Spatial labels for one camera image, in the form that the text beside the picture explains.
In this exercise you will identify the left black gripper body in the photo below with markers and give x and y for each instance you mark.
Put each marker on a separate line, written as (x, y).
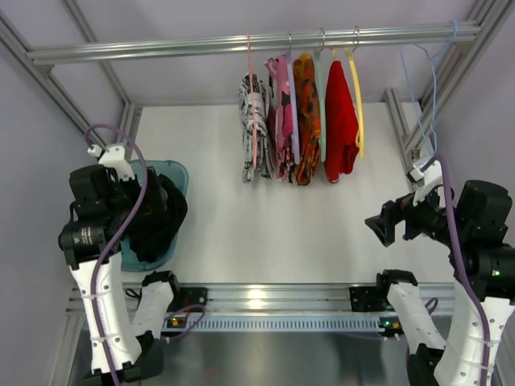
(157, 193)

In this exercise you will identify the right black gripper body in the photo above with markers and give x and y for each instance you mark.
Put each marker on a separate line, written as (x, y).
(393, 221)

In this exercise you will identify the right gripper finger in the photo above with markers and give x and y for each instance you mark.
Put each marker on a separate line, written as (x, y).
(393, 212)
(383, 227)

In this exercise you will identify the black white print trousers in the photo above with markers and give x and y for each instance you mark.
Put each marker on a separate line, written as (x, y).
(265, 148)

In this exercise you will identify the pink wire hanger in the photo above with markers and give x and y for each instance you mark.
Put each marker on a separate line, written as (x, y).
(253, 105)

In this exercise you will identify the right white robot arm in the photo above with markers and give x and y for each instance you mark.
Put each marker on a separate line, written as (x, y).
(483, 264)

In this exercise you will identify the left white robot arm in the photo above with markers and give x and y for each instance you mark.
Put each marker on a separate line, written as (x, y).
(120, 231)

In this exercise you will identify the yellow plastic hanger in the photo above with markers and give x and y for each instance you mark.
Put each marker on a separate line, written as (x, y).
(360, 136)

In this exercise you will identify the red trousers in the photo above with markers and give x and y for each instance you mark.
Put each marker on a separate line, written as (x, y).
(341, 125)

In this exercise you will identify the orange camouflage trousers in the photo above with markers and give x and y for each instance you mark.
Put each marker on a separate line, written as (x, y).
(308, 112)

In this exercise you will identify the pink camouflage trousers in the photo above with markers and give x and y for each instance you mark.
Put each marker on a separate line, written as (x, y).
(283, 127)

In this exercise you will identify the mint green plastic hanger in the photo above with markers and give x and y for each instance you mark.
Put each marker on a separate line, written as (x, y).
(320, 89)

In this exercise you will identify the lilac plastic hanger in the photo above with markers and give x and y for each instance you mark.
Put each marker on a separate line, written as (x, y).
(295, 124)

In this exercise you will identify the black garment in bin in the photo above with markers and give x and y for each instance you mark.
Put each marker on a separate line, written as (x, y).
(151, 242)

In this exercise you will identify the teal plastic bin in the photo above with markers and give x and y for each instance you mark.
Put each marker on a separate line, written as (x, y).
(180, 177)

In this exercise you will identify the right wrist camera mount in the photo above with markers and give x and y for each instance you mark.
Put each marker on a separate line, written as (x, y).
(426, 177)

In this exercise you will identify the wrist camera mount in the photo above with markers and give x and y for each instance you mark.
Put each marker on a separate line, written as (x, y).
(426, 177)
(113, 157)

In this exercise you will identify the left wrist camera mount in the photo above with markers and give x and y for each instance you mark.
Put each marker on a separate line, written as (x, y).
(113, 157)

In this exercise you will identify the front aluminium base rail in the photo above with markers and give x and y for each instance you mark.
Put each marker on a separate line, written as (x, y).
(288, 307)

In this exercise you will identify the light blue wire hanger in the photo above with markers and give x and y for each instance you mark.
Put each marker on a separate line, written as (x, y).
(431, 139)

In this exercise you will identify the aluminium hanging rail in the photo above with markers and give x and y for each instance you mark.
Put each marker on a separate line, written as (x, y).
(317, 40)

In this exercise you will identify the right aluminium frame post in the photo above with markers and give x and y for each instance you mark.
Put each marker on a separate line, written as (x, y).
(484, 21)

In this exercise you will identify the aluminium frame post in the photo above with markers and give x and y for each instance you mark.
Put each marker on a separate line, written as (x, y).
(31, 123)
(484, 21)

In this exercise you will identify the left aluminium frame post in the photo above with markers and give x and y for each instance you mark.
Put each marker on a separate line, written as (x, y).
(31, 123)

